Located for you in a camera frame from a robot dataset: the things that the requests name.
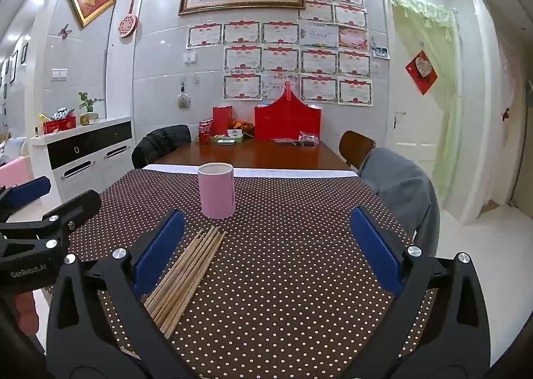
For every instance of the hanging round ornament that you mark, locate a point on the hanging round ornament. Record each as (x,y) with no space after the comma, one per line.
(183,100)

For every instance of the black white patterned object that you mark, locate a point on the black white patterned object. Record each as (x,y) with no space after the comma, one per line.
(61,113)

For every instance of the small white device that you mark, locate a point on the small white device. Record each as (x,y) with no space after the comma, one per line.
(225,141)

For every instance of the group of wall certificates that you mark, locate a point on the group of wall certificates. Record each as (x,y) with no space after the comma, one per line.
(283,60)

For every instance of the black pens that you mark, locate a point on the black pens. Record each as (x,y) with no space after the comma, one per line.
(287,141)

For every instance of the clear packet of dark items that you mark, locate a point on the clear packet of dark items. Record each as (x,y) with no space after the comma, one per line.
(309,138)

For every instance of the red heart door decoration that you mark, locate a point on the red heart door decoration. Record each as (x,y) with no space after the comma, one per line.
(421,70)

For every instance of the small potted plant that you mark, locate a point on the small potted plant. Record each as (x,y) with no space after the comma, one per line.
(88,116)

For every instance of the orange snack packets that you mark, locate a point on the orange snack packets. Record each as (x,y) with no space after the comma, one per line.
(241,125)

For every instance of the red tissue box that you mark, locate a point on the red tissue box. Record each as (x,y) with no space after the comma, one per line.
(60,125)

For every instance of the black jacket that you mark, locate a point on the black jacket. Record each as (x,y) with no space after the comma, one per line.
(162,141)

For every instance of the brown polka dot tablecloth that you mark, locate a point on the brown polka dot tablecloth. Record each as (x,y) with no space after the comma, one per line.
(291,237)

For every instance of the green tray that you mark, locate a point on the green tray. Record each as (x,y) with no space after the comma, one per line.
(237,136)

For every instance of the butterfly wall decoration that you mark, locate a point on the butterfly wall decoration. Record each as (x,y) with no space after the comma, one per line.
(65,31)

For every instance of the pink padded seat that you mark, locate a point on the pink padded seat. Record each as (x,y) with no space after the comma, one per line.
(14,172)

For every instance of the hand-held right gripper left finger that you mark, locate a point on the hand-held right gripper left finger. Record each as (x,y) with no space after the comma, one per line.
(160,252)

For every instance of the green sheer curtain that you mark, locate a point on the green sheer curtain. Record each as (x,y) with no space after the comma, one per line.
(416,29)

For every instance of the person's left hand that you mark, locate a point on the person's left hand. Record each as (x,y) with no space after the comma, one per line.
(26,312)

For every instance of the wooden chair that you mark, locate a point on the wooden chair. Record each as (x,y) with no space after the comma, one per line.
(354,147)

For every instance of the white black sideboard cabinet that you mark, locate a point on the white black sideboard cabinet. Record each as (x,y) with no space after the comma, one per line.
(91,145)

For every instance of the white wall socket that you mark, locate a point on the white wall socket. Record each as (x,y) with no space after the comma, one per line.
(190,57)

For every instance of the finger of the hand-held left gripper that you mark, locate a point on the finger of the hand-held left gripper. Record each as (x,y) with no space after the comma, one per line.
(81,206)
(29,191)

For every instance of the pink cylindrical holder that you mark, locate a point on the pink cylindrical holder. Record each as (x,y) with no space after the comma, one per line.
(216,195)

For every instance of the red round paper ornament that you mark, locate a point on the red round paper ornament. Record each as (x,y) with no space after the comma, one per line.
(128,25)

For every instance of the small wall photo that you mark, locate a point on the small wall photo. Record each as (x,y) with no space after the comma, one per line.
(381,52)

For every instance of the white door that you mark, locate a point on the white door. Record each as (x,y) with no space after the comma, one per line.
(412,133)

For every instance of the bundle of wooden chopsticks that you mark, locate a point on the bundle of wooden chopsticks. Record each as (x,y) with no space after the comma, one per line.
(187,275)

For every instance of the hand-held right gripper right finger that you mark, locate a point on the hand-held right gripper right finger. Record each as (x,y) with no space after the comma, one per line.
(377,250)

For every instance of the dark framed wall picture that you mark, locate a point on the dark framed wall picture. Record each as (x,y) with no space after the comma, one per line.
(13,66)
(24,54)

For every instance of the white wall switch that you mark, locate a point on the white wall switch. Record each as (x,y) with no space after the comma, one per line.
(58,74)

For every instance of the small red ornament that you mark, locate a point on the small red ornament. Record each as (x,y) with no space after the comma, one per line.
(506,113)

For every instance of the red soda cans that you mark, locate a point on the red soda cans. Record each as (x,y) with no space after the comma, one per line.
(205,131)

